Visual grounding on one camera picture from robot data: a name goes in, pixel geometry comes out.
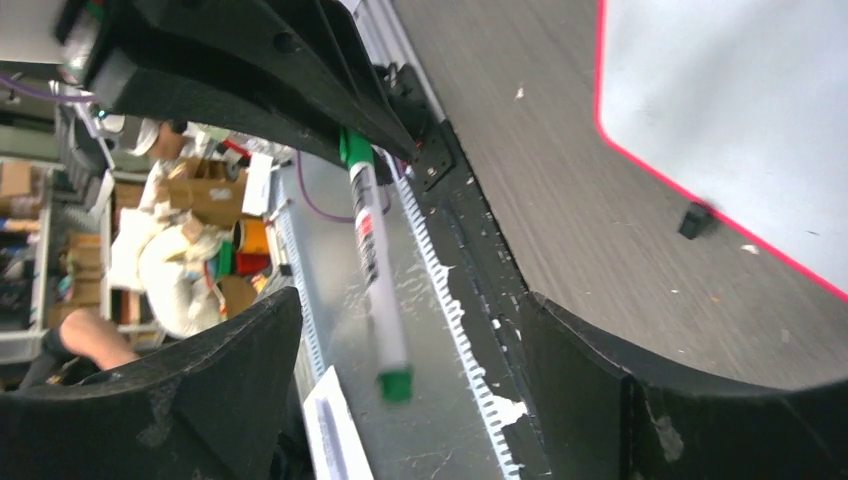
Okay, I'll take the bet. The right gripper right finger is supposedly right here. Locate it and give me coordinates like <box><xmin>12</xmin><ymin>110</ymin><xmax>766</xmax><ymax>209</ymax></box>
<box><xmin>520</xmin><ymin>293</ymin><xmax>847</xmax><ymax>479</ymax></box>

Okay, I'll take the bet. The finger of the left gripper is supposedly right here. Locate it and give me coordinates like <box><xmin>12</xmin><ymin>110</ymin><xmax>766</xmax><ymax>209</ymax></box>
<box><xmin>99</xmin><ymin>48</ymin><xmax>417</xmax><ymax>163</ymax></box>

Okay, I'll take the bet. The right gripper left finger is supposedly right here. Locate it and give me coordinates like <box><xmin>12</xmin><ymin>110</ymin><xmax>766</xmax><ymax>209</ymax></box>
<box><xmin>1</xmin><ymin>287</ymin><xmax>309</xmax><ymax>479</ymax></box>

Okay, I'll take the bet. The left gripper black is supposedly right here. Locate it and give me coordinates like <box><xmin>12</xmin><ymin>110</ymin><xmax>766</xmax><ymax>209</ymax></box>
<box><xmin>54</xmin><ymin>1</ymin><xmax>402</xmax><ymax>124</ymax></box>

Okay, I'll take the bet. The green whiteboard marker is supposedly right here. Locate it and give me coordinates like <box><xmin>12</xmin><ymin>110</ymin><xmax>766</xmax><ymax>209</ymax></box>
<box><xmin>339</xmin><ymin>128</ymin><xmax>413</xmax><ymax>404</ymax></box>

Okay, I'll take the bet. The whiteboard with red frame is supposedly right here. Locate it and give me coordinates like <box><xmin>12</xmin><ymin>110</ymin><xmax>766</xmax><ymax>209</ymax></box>
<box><xmin>595</xmin><ymin>1</ymin><xmax>847</xmax><ymax>296</ymax></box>

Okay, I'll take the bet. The left black whiteboard foot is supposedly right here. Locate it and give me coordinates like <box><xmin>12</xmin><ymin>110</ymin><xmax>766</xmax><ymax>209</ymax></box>
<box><xmin>677</xmin><ymin>201</ymin><xmax>715</xmax><ymax>240</ymax></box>

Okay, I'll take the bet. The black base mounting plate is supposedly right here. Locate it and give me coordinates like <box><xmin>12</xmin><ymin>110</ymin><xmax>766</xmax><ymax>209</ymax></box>
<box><xmin>376</xmin><ymin>63</ymin><xmax>551</xmax><ymax>479</ymax></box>

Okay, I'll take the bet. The slotted grey cable duct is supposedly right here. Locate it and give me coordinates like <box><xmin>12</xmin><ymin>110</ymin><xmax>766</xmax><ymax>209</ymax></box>
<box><xmin>357</xmin><ymin>0</ymin><xmax>531</xmax><ymax>480</ymax></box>

